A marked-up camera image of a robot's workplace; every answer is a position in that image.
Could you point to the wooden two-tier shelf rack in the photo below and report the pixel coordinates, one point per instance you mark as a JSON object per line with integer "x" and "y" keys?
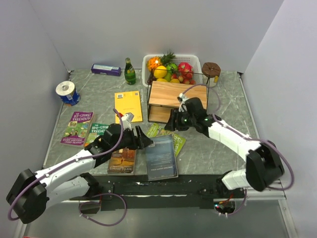
{"x": 162, "y": 97}

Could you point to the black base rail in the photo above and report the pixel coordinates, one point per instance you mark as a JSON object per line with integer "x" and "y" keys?
{"x": 137, "y": 192}

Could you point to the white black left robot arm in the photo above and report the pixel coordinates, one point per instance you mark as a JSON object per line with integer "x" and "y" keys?
{"x": 34, "y": 192}

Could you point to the green glass bottle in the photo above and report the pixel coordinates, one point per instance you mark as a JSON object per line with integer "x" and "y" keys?
{"x": 129, "y": 72}

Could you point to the green 104-storey treehouse book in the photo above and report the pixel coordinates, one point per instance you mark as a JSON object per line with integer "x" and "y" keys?
{"x": 96, "y": 130}

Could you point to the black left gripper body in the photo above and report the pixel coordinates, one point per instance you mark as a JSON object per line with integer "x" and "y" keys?
{"x": 129, "y": 140}

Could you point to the toy pineapple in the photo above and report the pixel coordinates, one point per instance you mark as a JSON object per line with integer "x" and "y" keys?
{"x": 163, "y": 60}

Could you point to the yellow book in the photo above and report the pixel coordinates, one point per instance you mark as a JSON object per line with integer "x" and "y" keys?
{"x": 129, "y": 102}

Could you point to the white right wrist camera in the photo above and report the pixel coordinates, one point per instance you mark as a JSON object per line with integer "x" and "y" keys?
{"x": 182, "y": 100}

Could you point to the white plastic fruit basket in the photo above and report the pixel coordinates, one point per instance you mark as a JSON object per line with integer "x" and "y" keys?
{"x": 190, "y": 59}

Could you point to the toy green apple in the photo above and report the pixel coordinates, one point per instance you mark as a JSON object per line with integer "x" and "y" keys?
{"x": 171, "y": 68}

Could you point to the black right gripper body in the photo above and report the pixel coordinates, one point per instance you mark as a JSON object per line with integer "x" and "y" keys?
{"x": 184, "y": 120}

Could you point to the toy dragon fruit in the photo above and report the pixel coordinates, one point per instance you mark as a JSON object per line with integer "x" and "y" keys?
{"x": 186, "y": 70}

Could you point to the purple rectangular box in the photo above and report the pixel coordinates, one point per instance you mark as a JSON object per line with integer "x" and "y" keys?
{"x": 104, "y": 69}

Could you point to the dark blue paperback book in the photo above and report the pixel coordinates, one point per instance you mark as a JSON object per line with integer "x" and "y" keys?
{"x": 161, "y": 160}

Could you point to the purple 117-storey treehouse book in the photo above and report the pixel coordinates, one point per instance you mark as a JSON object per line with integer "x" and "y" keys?
{"x": 78, "y": 129}

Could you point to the brown Edward Tulane book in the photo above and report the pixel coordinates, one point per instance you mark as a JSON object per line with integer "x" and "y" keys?
{"x": 122, "y": 162}

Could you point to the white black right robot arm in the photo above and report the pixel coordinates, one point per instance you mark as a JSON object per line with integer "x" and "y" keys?
{"x": 263, "y": 164}

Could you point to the blue tin can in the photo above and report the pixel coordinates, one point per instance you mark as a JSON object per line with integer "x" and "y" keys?
{"x": 71, "y": 99}

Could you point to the jar with brown lid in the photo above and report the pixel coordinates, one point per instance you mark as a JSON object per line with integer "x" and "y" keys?
{"x": 211, "y": 72}

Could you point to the toy yellow lemon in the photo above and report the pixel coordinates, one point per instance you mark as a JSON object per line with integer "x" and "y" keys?
{"x": 160, "y": 72}

